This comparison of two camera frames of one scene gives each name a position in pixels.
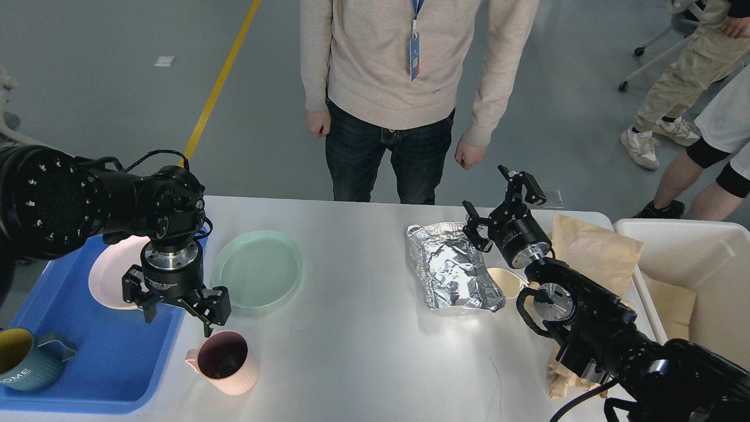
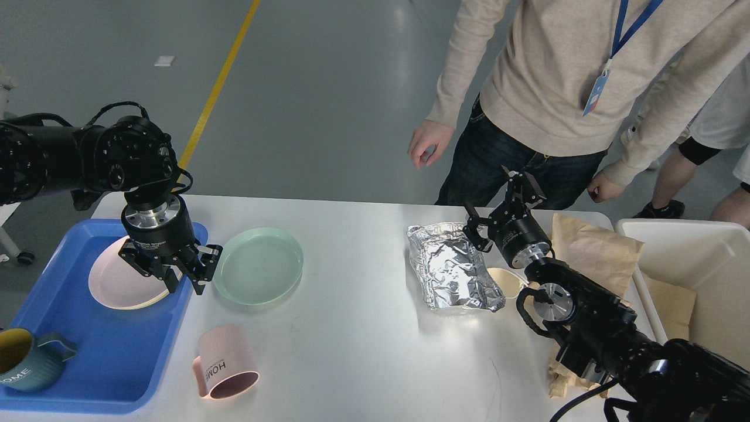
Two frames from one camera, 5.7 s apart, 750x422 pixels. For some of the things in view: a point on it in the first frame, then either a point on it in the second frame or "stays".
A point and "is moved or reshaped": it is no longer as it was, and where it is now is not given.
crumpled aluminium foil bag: (453, 269) stays
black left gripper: (175, 275) -> (158, 226)
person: (385, 77) -> (570, 91)
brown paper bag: (607, 257) stays
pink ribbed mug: (224, 359) is moved or reshaped
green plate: (260, 268) stays
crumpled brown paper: (561, 377) stays
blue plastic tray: (122, 361) stays
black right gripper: (512, 226) stays
